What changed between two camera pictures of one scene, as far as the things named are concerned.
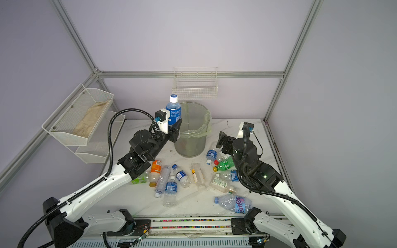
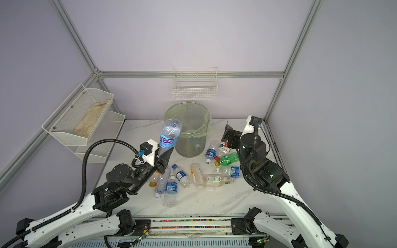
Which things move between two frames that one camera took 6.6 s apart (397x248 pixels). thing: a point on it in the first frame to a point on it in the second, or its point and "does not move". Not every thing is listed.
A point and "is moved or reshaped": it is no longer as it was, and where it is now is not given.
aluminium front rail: (218, 227) does not move
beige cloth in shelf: (87, 122) does not move
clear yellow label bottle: (197, 175) does not move
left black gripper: (173, 134) to (162, 163)
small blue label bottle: (181, 176) does not move
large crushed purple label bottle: (234, 203) is moved or reshaped
